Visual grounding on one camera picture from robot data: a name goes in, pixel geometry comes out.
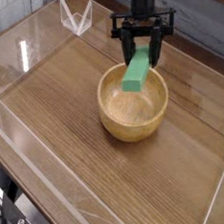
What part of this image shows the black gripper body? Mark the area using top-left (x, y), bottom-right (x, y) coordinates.
top-left (108, 0), bottom-right (177, 44)

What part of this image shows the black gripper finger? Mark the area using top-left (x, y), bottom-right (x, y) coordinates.
top-left (121, 29), bottom-right (136, 65)
top-left (148, 20), bottom-right (162, 68)

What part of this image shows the green rectangular block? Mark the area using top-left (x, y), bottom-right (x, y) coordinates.
top-left (122, 46), bottom-right (149, 92)

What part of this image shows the brown wooden bowl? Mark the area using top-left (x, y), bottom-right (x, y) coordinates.
top-left (97, 63), bottom-right (168, 143)

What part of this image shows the clear acrylic barrier tray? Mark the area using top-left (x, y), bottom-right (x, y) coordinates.
top-left (0, 0), bottom-right (224, 224)

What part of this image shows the black metal bracket with bolt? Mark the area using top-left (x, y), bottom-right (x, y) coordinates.
top-left (2, 194), bottom-right (31, 224)

